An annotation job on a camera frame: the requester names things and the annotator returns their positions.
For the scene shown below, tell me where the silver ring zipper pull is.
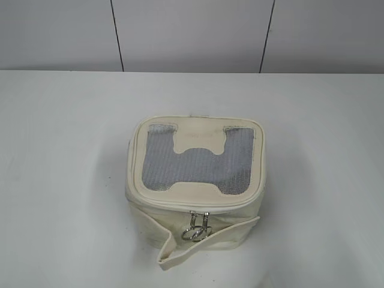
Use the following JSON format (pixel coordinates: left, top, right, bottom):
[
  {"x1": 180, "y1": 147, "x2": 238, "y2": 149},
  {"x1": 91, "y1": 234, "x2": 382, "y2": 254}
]
[
  {"x1": 192, "y1": 212, "x2": 212, "y2": 242},
  {"x1": 181, "y1": 211, "x2": 202, "y2": 241}
]

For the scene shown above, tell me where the cream zippered cosmetic bag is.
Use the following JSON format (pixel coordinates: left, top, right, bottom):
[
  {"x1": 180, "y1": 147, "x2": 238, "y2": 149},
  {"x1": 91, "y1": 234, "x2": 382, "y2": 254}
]
[{"x1": 125, "y1": 116, "x2": 266, "y2": 270}]

